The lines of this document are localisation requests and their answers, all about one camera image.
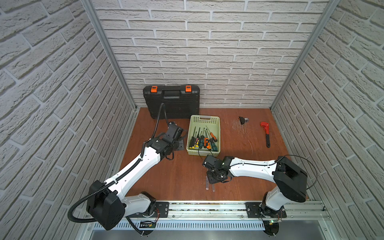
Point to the black mounting plate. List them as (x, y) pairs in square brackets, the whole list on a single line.
[(255, 210), (155, 209)]

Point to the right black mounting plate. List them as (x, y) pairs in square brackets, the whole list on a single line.
[(255, 210)]

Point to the orange black curved screwdriver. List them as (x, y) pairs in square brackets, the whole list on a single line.
[(212, 135)]

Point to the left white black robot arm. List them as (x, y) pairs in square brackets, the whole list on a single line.
[(109, 205)]

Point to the small black metal clamp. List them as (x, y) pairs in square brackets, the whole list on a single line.
[(243, 120)]

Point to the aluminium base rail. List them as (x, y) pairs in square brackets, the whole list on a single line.
[(236, 210)]

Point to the black yellow dotted screwdriver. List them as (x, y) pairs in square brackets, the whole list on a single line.
[(192, 140)]

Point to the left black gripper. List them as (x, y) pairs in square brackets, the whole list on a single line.
[(179, 139)]

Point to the clear handle screwdriver large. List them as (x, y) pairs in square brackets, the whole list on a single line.
[(207, 184)]

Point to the green black large screwdriver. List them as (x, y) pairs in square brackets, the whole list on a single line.
[(213, 145)]

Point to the yellow black short screwdriver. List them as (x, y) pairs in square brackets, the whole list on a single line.
[(196, 145)]

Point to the orange handle screwdriver slim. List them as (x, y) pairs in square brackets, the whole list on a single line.
[(206, 135)]

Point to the black plastic tool case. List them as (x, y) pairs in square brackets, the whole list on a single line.
[(181, 102)]

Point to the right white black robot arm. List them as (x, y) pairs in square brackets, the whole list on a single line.
[(290, 179)]

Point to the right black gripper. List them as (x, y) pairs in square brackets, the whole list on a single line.
[(211, 181)]

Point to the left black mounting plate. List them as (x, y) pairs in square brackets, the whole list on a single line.
[(155, 209)]

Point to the red pipe wrench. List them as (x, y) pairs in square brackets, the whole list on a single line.
[(265, 125)]

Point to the light green plastic bin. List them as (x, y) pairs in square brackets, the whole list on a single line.
[(199, 121)]

